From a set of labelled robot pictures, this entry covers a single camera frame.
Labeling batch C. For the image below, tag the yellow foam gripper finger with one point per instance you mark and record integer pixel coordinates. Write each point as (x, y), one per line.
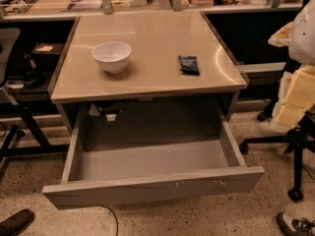
(296, 96)

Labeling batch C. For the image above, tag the grey top drawer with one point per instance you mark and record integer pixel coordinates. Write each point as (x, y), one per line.
(158, 150)

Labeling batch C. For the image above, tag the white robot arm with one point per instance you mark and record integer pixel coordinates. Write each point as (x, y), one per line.
(299, 36)

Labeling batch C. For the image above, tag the grey drawer cabinet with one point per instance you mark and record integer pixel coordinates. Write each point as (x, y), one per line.
(157, 40)

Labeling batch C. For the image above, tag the dark blue snack packet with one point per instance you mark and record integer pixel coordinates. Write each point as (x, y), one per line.
(189, 65)

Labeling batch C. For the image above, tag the grey sneaker at right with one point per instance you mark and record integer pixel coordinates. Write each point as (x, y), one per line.
(295, 227)

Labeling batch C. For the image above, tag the white ceramic bowl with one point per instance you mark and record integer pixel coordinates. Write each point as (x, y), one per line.
(112, 56)

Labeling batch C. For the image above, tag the dark shoe at left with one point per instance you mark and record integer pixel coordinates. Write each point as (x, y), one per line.
(16, 223)

